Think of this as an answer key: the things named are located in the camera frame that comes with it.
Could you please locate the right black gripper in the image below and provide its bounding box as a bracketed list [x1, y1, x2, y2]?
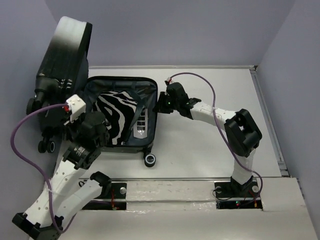
[152, 91, 179, 114]

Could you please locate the zebra striped cloth bag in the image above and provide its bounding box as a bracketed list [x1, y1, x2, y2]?
[92, 90, 141, 145]

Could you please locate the clear blue pin package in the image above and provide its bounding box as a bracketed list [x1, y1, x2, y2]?
[133, 109, 148, 139]

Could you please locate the black suitcase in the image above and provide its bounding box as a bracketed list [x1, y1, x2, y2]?
[26, 16, 158, 168]

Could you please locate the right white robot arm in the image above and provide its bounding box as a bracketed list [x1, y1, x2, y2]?
[153, 82, 262, 196]

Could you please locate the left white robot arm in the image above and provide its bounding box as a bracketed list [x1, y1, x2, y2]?
[12, 112, 112, 240]

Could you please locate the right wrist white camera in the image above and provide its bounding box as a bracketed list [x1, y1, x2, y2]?
[164, 77, 174, 86]

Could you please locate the wrist white camera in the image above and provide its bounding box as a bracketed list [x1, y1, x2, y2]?
[164, 77, 174, 86]
[65, 94, 86, 123]

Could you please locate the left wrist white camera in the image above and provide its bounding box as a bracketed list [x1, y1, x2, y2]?
[65, 94, 86, 123]

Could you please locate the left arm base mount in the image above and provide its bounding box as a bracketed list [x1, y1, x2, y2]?
[82, 182, 127, 211]

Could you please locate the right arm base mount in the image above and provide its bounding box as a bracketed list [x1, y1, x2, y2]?
[212, 180, 263, 210]

